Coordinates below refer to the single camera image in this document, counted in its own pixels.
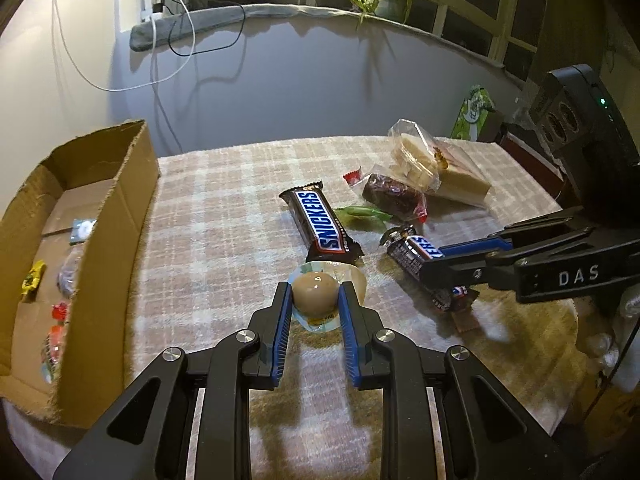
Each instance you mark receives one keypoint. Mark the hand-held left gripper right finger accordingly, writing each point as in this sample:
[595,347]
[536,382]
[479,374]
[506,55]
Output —
[347,330]

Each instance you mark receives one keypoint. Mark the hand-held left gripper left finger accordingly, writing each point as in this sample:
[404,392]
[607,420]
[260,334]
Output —
[281,330]

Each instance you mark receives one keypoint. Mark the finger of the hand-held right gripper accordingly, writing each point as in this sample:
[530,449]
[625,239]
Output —
[450,275]
[475,249]

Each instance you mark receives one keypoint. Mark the small brown chocolate bar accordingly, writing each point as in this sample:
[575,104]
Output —
[407,252]

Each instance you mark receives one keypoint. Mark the packed braised egg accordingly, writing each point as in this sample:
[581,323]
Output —
[315,287]

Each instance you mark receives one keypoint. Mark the cardboard box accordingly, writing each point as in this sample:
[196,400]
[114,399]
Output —
[115,240]

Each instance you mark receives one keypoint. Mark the red candy packet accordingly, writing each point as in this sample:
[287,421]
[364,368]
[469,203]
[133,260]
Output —
[59,311]

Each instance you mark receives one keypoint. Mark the small white candy packet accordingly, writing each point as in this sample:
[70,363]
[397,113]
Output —
[81,230]

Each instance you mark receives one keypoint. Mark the clear jelly cup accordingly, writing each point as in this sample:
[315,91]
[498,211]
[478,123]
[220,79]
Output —
[52,352]

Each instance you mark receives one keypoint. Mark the yellow snack packet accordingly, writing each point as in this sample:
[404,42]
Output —
[32,280]

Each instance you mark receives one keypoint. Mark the dark red box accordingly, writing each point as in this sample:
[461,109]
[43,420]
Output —
[525,155]

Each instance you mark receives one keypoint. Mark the brown cake in clear wrapper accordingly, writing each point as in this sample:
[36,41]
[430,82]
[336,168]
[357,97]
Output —
[390,192]

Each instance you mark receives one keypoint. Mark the clear bag of biscuits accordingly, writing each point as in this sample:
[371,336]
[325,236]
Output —
[415,160]

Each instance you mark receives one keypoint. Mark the green wrapped candy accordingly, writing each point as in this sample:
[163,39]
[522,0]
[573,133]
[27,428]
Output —
[357,212]

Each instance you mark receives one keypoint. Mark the large brown chocolate bar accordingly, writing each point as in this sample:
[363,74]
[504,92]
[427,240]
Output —
[320,220]

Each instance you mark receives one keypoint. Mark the plaid tablecloth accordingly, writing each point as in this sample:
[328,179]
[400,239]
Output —
[225,210]

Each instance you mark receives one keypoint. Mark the green printed bag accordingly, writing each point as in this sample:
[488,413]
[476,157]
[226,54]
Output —
[470,115]

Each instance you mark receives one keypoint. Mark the grey windowsill mat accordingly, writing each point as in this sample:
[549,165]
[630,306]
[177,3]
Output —
[210,17]

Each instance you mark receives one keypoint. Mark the white power strip with chargers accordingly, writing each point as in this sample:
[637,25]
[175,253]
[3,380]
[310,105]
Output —
[150,7]

